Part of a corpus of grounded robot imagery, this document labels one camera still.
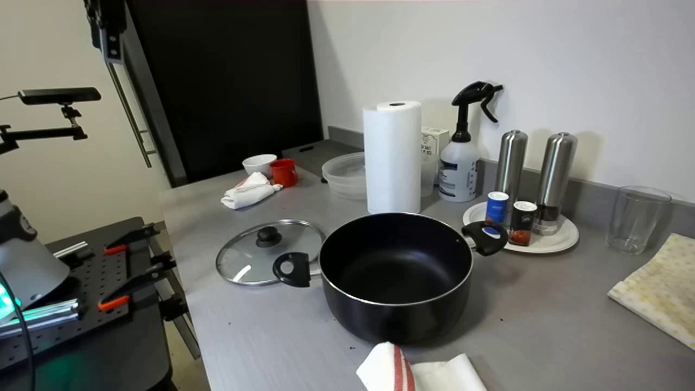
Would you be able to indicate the beige patterned cloth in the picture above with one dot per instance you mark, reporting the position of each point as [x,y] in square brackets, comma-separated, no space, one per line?
[662,290]

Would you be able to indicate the clear drinking glass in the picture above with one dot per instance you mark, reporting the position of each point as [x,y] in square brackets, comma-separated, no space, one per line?
[635,219]

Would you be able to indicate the black perforated robot table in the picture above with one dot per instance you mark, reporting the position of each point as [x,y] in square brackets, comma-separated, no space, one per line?
[120,350]

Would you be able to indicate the black cooking pot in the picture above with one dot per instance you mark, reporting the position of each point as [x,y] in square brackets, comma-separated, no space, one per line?
[403,279]

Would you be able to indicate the steel grinder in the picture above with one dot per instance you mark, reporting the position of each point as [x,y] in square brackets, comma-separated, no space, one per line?
[511,162]
[554,177]

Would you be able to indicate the blue spice jar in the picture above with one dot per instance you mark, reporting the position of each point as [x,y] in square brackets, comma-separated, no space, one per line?
[496,207]

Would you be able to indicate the white bowl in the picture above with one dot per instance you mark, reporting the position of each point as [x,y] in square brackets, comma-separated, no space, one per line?
[259,164]

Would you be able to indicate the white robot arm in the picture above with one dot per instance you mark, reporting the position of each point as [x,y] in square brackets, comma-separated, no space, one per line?
[28,269]

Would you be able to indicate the black orange clamp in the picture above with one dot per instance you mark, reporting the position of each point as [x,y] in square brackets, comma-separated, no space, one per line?
[121,245]
[121,294]

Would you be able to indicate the white red striped towel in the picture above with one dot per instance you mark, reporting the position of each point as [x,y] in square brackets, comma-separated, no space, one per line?
[389,370]

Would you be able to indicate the right steel grinder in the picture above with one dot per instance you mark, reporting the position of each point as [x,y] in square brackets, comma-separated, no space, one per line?
[554,177]

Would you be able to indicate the upper black orange clamp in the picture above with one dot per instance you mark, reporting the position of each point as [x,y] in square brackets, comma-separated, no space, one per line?
[121,245]

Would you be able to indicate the clear plastic container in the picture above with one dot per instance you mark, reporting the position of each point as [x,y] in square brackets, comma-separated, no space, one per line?
[346,174]

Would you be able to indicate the glass lid with black knob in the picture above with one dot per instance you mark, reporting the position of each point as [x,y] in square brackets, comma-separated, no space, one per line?
[282,250]

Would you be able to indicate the white round plate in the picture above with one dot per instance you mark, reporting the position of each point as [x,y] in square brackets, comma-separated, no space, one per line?
[562,240]

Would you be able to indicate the dark spice jar white cap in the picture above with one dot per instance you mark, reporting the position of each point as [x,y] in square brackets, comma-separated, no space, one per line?
[521,223]

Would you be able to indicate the lower black orange clamp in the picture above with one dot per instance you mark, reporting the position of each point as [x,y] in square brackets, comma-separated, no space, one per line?
[121,294]

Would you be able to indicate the white paper towel roll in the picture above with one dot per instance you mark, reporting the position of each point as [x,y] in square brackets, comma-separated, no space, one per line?
[391,135]

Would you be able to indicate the spray bottle with black trigger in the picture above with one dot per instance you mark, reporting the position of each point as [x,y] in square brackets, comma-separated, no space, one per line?
[459,164]

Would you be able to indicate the left steel grinder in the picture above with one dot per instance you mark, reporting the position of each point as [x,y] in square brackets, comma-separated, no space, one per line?
[511,162]

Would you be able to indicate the white power outlet cube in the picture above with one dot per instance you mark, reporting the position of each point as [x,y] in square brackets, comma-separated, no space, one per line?
[433,143]

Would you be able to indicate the red cup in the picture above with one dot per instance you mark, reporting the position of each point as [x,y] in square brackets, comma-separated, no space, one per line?
[282,172]

